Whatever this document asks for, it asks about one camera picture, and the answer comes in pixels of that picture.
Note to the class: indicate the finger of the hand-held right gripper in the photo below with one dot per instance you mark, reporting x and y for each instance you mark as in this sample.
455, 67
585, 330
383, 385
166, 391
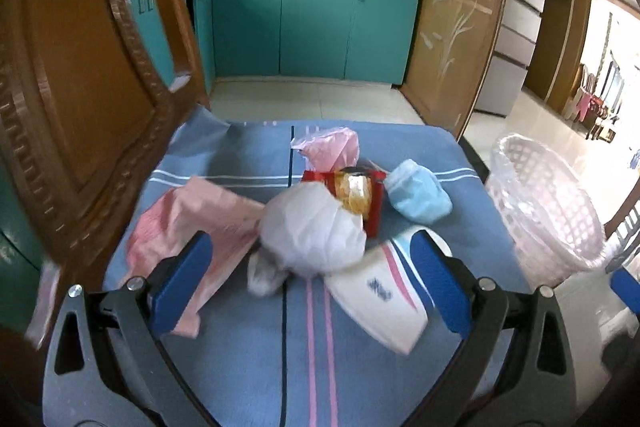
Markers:
627, 291

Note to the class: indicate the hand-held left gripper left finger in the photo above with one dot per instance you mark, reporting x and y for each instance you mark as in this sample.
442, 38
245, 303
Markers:
182, 278

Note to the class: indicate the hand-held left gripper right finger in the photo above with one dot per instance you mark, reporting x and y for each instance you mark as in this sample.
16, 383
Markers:
440, 282

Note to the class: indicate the large pink plastic bag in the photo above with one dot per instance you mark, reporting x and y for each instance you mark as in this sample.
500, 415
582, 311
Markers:
165, 227

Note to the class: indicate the white paper cup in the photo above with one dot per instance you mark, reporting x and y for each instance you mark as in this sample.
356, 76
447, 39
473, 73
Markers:
370, 292

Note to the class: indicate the blue face mask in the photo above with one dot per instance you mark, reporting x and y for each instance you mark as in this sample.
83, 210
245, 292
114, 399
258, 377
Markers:
417, 194

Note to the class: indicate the white lattice plastic basket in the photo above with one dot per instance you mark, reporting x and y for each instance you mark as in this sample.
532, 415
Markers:
550, 217

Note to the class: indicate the red snack packet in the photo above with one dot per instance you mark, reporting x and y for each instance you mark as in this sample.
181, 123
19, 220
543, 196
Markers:
356, 194

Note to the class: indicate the white plastic bag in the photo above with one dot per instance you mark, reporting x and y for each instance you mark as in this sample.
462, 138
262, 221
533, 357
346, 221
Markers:
305, 227

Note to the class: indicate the small pink plastic bag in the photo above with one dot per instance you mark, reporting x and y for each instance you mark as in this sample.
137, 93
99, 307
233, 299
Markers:
330, 149

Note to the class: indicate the blue striped seat cushion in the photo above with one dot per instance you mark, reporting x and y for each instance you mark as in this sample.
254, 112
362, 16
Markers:
300, 357

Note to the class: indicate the chairs with pink clothes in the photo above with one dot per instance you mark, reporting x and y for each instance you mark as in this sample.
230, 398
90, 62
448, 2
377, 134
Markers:
595, 104

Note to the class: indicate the teal side cabinets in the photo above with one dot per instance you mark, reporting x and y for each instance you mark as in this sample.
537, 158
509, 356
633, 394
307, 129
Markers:
150, 32

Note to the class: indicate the wooden glass partition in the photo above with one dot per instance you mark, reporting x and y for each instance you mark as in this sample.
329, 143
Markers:
450, 32

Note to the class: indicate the silver refrigerator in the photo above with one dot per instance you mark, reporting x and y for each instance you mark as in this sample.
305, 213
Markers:
517, 17

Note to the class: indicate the teal kitchen cabinets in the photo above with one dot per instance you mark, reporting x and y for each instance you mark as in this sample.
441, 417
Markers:
310, 27

